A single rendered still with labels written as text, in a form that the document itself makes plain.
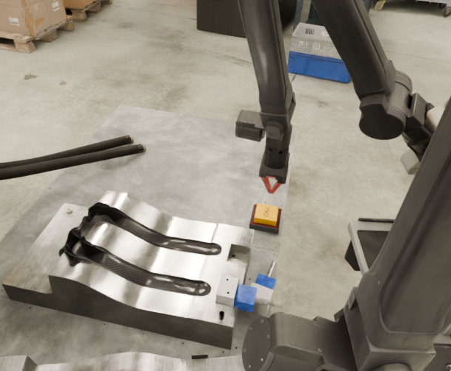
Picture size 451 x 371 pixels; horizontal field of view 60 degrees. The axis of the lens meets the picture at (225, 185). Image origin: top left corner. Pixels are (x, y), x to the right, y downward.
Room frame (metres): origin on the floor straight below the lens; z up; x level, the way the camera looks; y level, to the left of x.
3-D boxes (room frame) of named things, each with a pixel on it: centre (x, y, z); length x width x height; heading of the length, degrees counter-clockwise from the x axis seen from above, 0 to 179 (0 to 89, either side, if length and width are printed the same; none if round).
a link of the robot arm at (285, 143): (0.77, -0.11, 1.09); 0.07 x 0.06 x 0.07; 72
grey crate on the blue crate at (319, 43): (3.69, -0.87, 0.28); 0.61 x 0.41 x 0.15; 71
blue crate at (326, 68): (3.69, -0.87, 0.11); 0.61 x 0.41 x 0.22; 71
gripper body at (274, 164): (0.76, -0.12, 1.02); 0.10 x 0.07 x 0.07; 169
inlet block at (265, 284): (0.54, -0.11, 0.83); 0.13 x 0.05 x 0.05; 159
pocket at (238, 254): (0.57, -0.04, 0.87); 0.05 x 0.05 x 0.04; 80
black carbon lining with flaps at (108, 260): (0.55, 0.18, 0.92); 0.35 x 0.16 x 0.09; 80
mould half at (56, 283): (0.56, 0.19, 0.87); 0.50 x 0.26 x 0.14; 80
